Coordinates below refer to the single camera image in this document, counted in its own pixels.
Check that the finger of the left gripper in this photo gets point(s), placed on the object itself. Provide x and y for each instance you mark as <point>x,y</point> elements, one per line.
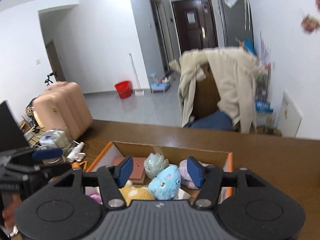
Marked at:
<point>47,154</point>

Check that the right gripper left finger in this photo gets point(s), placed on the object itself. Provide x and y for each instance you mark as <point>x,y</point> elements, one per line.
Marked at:
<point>111,179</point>

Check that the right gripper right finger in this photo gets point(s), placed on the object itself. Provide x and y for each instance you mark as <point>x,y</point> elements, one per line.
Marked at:
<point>208,196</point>

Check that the lilac fluffy towel roll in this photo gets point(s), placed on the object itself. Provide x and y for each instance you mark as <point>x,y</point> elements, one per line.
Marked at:
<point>193,173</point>

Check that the purple satin bow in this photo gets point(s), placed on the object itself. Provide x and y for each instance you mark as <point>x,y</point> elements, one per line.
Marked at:
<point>94,193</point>

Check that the white yellow plush alpaca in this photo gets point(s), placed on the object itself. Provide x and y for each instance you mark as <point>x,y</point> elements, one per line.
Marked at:
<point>129,192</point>

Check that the pink layered sponge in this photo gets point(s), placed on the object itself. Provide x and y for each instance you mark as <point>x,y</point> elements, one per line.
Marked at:
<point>132,170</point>

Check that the blue plush toy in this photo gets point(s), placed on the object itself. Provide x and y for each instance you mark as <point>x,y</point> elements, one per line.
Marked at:
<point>166,184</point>

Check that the person's hand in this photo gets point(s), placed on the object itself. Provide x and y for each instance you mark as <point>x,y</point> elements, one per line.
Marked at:
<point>9,212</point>

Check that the red cardboard box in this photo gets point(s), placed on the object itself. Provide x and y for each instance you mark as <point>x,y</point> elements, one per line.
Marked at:
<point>174,155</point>

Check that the clear plastic container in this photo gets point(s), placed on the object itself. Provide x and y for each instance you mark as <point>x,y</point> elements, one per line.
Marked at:
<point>57,139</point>

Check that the black paper shopping bag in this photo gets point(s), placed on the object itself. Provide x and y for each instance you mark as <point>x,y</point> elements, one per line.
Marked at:
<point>11,136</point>

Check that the white spray bottle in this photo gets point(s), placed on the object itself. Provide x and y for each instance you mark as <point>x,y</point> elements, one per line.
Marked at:
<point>76,153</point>

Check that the pink hard suitcase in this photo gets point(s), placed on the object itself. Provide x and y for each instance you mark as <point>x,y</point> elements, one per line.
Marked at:
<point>63,105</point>

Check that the wooden chair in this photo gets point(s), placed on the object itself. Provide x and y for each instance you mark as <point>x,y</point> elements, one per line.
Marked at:
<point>206,114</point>

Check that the red plastic bucket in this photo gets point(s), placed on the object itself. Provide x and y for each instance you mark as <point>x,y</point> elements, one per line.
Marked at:
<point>123,89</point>

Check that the small blue stool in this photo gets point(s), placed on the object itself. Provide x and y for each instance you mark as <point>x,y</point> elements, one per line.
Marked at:
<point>158,85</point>

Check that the beige coat on chair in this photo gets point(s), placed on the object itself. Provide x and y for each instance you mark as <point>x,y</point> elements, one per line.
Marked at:
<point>234,71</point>

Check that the dark brown entrance door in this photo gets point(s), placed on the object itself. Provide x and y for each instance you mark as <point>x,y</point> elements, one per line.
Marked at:
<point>195,24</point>

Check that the grey refrigerator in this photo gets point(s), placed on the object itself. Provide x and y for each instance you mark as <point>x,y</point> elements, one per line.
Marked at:
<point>236,21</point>

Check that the dried pink rose bouquet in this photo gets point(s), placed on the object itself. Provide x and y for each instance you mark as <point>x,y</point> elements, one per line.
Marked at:
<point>310,23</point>

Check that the black camera tripod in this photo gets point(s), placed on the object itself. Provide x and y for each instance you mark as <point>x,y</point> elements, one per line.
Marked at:
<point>48,80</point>

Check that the white wall panel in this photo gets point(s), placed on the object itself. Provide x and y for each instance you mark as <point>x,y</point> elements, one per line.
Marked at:
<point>290,116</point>

